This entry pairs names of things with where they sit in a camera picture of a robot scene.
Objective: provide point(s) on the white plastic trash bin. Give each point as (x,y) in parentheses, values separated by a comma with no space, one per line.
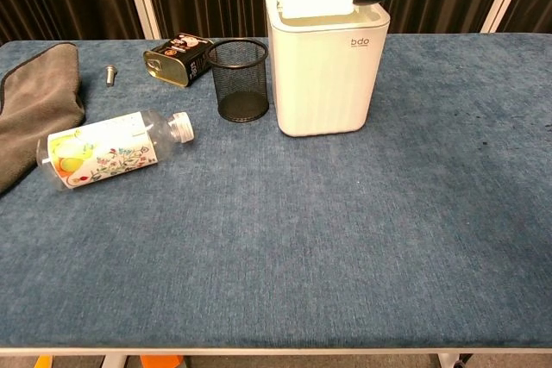
(323,83)

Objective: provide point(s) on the black and gold tin can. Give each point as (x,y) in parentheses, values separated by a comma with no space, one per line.
(172,66)

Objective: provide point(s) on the black mesh pen cup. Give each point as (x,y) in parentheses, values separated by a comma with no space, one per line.
(239,105)

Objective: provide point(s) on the blue carpet table cover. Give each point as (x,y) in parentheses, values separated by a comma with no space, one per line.
(276,234)

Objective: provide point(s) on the silver metal bolt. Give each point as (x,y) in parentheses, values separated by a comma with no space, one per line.
(110,76)

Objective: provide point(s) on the clear plastic bottle floral label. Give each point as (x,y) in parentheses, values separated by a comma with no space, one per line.
(108,152)

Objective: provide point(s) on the grey microfibre cloth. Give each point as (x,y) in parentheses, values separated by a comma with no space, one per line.
(34,109)

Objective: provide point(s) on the white table leg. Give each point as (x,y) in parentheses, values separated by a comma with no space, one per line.
(447,361)
(114,362)

